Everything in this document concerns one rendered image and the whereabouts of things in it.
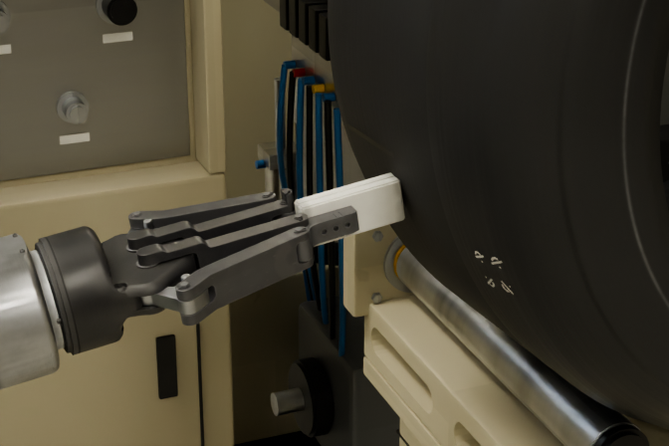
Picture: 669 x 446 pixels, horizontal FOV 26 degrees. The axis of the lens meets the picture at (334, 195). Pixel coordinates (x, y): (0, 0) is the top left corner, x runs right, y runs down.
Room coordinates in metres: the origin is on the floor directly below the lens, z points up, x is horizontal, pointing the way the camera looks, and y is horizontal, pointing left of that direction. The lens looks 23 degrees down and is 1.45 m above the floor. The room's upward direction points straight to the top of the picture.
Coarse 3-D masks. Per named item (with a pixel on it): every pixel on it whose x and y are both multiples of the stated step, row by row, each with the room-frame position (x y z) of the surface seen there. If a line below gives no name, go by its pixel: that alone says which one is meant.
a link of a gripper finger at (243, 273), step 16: (272, 240) 0.82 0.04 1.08; (288, 240) 0.81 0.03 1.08; (304, 240) 0.82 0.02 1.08; (240, 256) 0.80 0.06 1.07; (256, 256) 0.80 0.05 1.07; (272, 256) 0.81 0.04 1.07; (288, 256) 0.81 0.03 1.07; (208, 272) 0.79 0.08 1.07; (224, 272) 0.79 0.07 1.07; (240, 272) 0.79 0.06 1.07; (256, 272) 0.80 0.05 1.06; (272, 272) 0.81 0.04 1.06; (288, 272) 0.81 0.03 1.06; (176, 288) 0.77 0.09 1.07; (192, 288) 0.77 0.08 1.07; (208, 288) 0.79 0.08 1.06; (224, 288) 0.79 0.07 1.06; (240, 288) 0.79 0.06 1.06; (256, 288) 0.80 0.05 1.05; (208, 304) 0.78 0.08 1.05; (224, 304) 0.79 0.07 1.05; (192, 320) 0.77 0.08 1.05
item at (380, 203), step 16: (352, 192) 0.87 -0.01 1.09; (368, 192) 0.87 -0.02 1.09; (384, 192) 0.87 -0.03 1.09; (400, 192) 0.88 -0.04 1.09; (304, 208) 0.85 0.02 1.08; (320, 208) 0.86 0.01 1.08; (336, 208) 0.86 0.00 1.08; (368, 208) 0.87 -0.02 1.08; (384, 208) 0.87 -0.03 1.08; (400, 208) 0.88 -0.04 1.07; (368, 224) 0.87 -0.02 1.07; (384, 224) 0.87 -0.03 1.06
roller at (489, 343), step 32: (416, 288) 1.11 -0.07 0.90; (448, 320) 1.05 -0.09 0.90; (480, 320) 1.02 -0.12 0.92; (480, 352) 1.00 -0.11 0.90; (512, 352) 0.97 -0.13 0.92; (512, 384) 0.95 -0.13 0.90; (544, 384) 0.92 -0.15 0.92; (544, 416) 0.90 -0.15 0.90; (576, 416) 0.88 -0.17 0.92; (608, 416) 0.86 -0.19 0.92
